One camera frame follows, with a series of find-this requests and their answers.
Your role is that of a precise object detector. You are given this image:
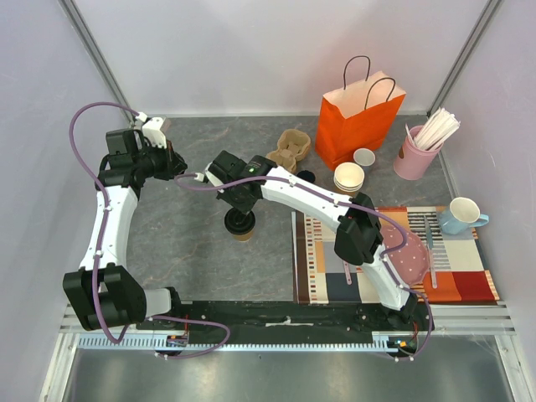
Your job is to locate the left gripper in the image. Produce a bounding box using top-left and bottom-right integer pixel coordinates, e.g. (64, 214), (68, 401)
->
(133, 138), (187, 182)

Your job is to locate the black plastic coffee lid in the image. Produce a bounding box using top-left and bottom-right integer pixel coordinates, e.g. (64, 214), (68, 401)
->
(224, 209), (256, 235)

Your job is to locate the single brown paper cup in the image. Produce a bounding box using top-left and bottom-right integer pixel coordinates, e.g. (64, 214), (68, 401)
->
(233, 229), (255, 242)

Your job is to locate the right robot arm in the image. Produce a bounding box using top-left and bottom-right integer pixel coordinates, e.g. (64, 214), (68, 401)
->
(204, 151), (418, 330)

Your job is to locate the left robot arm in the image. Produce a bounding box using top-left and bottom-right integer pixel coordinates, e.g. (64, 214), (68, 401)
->
(63, 126), (187, 331)

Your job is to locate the dark blue ceramic mug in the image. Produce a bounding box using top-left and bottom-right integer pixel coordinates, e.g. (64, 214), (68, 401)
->
(296, 170), (316, 183)

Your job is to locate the cardboard cup carrier stack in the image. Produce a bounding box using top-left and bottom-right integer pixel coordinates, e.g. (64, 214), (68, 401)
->
(265, 129), (312, 173)

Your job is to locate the stack of brown paper cups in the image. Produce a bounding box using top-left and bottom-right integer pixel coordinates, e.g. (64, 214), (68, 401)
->
(333, 162), (365, 196)

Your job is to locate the orange paper bag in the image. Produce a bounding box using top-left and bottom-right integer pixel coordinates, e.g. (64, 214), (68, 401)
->
(315, 65), (406, 170)

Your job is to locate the pink dotted plate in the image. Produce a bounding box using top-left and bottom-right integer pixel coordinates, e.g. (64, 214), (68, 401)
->
(380, 224), (430, 286)

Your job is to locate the pink straw holder cup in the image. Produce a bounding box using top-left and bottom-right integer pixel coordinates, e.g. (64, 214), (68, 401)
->
(393, 137), (441, 181)

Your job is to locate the bundle of white straws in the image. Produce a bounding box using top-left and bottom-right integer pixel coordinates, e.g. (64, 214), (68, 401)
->
(413, 108), (461, 151)

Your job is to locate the patterned colourful placemat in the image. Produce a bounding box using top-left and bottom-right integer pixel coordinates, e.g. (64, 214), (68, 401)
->
(292, 206), (499, 304)

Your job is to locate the light blue mug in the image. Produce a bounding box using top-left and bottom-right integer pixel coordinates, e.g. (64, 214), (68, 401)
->
(438, 197), (489, 235)

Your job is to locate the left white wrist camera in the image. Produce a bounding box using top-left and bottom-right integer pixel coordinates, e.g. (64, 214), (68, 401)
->
(136, 112), (170, 149)

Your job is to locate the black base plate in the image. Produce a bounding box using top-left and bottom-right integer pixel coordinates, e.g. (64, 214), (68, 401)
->
(136, 301), (435, 343)

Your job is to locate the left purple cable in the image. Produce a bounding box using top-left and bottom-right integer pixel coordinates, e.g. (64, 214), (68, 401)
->
(68, 101), (230, 360)

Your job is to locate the purple cable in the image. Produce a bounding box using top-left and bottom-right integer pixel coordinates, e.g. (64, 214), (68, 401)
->
(173, 172), (433, 362)
(68, 101), (230, 360)

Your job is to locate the fork with pink handle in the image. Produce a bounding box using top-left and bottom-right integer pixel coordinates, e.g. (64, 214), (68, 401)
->
(343, 260), (353, 286)

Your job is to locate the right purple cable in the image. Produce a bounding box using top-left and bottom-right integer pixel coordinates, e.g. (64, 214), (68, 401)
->
(173, 172), (433, 362)

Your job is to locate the grey slotted cable duct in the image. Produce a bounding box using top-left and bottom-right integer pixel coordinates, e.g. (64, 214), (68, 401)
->
(77, 332), (416, 353)

